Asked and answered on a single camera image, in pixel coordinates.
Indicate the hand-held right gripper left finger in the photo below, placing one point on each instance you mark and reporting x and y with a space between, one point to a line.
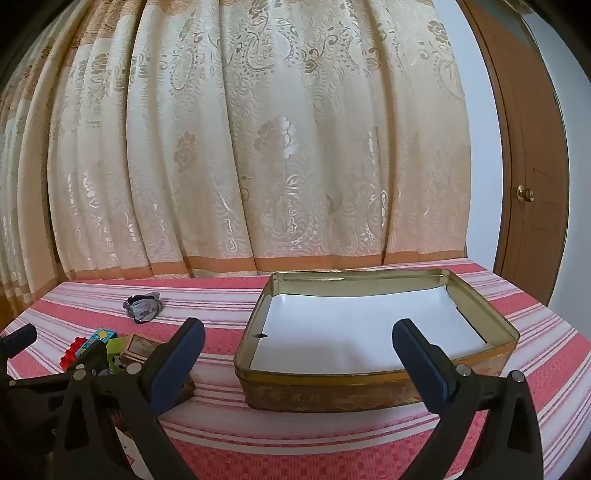
178 364

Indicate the brown wooden door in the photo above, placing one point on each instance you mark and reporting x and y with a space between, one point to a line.
531 138

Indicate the cream floral curtain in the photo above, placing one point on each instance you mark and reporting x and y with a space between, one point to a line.
277 138

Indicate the green printed small box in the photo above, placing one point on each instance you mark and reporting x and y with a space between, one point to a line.
117 347

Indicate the small brown wooden box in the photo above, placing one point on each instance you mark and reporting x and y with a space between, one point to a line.
143 345

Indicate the brass door knob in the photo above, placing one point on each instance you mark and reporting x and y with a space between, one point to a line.
525 193

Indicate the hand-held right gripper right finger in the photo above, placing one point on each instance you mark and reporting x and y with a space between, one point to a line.
425 364

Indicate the pink striped blanket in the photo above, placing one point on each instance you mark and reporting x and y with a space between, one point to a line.
323 438

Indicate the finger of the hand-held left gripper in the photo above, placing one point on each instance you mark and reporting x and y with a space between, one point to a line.
90 357
18 339

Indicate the blue printed toy block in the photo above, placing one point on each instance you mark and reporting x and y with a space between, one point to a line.
99 337

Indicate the golden tin box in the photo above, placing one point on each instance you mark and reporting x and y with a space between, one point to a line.
295 397

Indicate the red toy brick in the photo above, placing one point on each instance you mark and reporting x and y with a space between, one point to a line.
73 350

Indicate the white paper liner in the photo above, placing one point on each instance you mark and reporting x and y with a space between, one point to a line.
346 323

